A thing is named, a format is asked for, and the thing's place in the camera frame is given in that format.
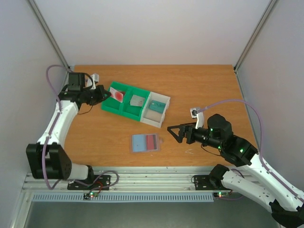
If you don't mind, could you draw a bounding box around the white storage bin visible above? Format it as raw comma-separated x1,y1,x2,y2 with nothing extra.
140,92,171,128

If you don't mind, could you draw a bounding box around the right aluminium corner post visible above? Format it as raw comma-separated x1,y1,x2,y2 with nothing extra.
233,0,279,74

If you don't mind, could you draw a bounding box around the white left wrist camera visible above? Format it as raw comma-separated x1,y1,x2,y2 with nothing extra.
86,73,99,89

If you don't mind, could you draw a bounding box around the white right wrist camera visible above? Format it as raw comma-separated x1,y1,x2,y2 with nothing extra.
190,107,205,129

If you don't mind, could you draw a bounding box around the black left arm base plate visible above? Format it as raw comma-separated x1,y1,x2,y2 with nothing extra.
67,175,111,190

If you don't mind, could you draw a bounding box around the silver grey card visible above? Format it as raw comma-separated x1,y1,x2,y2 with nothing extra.
130,95,143,106

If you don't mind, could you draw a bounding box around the green double storage bin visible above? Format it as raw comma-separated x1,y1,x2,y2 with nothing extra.
101,81,150,121

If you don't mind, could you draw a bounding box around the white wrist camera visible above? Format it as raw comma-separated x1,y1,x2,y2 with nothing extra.
190,107,205,129
86,73,99,89

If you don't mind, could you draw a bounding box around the grey slotted cable duct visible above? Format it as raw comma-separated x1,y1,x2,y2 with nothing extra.
32,192,214,203

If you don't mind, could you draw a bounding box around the left aluminium corner post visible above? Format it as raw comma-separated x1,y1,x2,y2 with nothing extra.
26,0,70,68

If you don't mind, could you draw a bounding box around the white floral credit card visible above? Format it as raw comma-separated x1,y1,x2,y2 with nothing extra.
137,98,145,107

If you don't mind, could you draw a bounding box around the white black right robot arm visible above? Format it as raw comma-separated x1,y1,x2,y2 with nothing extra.
167,114,304,228

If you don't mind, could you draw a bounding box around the teal credit card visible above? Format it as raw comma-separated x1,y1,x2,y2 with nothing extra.
149,100,166,114

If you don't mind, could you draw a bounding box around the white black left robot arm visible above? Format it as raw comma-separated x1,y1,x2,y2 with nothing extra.
26,72,111,189

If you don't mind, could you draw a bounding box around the white red circles card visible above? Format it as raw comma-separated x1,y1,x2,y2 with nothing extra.
109,87,124,103

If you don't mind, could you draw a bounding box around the aluminium front rail frame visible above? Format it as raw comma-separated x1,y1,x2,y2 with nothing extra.
22,166,262,192

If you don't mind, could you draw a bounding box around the aluminium corner post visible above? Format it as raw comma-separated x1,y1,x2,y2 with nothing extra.
233,0,279,74
26,0,70,68

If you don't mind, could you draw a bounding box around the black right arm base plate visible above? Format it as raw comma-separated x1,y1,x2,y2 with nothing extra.
190,175,230,191

